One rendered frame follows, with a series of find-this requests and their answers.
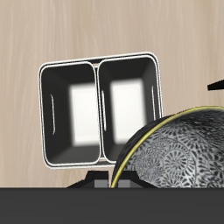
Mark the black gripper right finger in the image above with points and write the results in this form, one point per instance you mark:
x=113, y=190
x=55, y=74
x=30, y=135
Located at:
x=134, y=182

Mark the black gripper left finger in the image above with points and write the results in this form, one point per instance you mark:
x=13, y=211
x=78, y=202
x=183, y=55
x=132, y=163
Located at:
x=99, y=176

